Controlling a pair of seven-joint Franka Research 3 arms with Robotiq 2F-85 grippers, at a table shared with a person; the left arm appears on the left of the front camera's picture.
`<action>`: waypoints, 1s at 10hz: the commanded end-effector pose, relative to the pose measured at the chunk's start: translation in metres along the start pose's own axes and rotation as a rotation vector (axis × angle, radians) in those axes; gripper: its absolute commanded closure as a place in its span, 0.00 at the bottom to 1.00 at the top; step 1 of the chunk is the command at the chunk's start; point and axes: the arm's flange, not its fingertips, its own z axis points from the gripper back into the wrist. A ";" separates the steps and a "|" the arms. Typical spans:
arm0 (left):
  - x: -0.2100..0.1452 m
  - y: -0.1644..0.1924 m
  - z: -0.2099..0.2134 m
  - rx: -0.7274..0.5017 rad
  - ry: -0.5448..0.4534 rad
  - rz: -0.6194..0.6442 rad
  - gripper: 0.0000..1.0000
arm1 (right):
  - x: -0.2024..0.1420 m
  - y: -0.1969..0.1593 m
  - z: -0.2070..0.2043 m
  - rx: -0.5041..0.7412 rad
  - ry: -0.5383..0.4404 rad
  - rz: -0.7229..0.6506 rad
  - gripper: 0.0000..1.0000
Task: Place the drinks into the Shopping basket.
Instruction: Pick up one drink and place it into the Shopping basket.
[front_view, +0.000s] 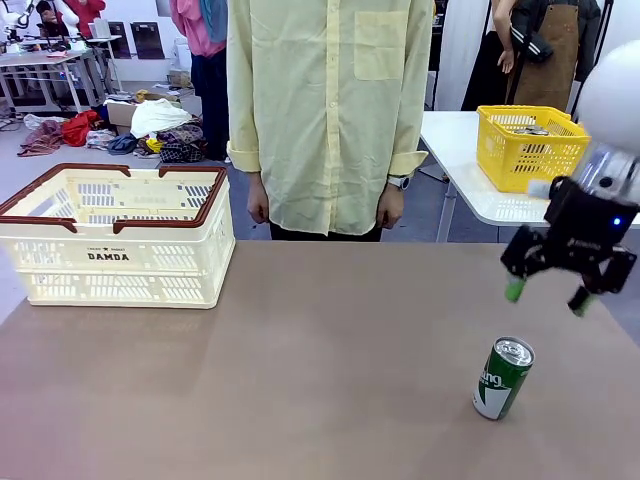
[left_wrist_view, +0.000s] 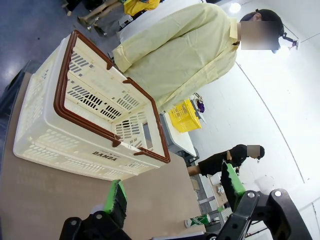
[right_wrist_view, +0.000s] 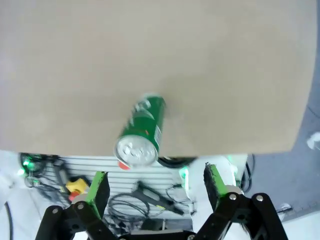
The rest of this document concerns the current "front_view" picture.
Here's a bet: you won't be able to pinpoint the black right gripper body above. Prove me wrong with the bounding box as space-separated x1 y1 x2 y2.
543 175 640 261

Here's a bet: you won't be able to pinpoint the yellow plastic basket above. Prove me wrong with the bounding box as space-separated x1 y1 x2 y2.
475 104 593 195

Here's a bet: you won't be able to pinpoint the cream shopping basket brown rim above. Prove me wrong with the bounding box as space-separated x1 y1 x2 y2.
0 162 237 309

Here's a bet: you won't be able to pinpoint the person's left hand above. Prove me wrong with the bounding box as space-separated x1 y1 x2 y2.
375 187 405 232

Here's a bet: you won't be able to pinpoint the person's right hand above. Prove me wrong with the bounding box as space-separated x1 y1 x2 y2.
247 191 272 233

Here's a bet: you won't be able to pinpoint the white side table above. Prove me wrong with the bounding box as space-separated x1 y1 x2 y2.
417 110 640 245

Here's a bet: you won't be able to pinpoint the figure in brown apron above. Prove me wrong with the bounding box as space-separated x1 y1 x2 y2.
462 0 602 112

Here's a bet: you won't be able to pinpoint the person in yellow shirt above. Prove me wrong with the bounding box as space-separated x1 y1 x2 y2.
225 0 435 237

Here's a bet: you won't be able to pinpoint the dark patterned cloth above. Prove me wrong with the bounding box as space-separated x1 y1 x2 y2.
157 122 206 164

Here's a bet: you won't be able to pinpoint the white cloth heap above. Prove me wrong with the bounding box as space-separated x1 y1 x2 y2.
130 98 194 140

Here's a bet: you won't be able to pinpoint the person in pink top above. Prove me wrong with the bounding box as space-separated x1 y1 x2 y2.
168 0 230 162

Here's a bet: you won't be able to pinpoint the blue cloth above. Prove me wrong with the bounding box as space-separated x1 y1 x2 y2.
107 133 139 156

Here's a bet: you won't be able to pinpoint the open cardboard box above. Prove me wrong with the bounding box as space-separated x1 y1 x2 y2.
103 92 184 136

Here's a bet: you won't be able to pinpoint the red cloth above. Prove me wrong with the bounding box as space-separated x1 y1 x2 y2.
60 110 101 148

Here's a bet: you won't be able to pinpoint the pinkish patterned cloth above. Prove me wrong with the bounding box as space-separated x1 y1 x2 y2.
17 118 65 158

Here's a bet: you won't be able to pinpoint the white plastic bag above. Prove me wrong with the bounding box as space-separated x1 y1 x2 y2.
23 113 57 132

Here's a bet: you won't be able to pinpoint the person in red top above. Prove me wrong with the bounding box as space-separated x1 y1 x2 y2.
37 0 107 39

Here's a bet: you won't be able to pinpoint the grey background work table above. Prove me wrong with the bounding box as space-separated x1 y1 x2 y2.
0 34 124 115

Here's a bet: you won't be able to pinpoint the black metal rack frame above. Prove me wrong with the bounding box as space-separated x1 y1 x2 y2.
567 0 615 121

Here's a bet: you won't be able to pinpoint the wide black wall panel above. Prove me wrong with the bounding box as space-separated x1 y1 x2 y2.
130 21 168 61

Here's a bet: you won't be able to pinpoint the narrow black wall panel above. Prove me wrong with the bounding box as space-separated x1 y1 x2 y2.
108 20 132 60

